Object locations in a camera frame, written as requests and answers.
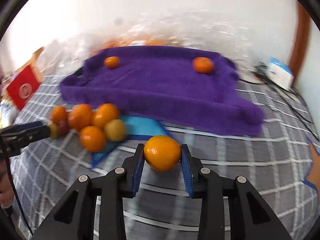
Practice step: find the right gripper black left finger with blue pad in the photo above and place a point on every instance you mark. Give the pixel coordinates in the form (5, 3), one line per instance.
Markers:
(74, 214)

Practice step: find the blue white tissue pack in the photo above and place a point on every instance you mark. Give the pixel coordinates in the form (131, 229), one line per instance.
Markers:
(279, 73)

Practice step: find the red paper shopping bag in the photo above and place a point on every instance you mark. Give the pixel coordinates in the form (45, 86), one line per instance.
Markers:
(22, 87)

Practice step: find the small green fruit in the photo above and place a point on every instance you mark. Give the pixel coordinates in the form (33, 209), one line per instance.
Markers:
(54, 132)

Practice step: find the purple towel covered tray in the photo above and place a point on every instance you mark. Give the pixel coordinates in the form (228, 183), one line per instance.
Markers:
(159, 82)

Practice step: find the large orange mandarin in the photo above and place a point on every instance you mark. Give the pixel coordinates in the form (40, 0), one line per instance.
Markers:
(203, 65)

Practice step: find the small orange mandarin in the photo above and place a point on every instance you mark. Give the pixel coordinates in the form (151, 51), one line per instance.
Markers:
(112, 62)

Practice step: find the small red fruit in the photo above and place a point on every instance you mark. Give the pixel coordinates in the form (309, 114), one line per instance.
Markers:
(63, 127)

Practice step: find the brown wooden door frame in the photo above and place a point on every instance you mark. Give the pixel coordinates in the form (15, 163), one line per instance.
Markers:
(301, 41)

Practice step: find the clear plastic bags pile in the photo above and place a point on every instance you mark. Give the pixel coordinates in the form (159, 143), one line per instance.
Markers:
(178, 28)

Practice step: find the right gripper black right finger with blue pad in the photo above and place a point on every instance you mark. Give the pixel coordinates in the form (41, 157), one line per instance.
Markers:
(249, 214)

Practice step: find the person's hand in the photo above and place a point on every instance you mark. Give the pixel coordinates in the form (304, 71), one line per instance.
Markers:
(7, 194)

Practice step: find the yellow green citrus fruit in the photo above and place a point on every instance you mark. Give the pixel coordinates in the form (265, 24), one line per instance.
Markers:
(115, 130)

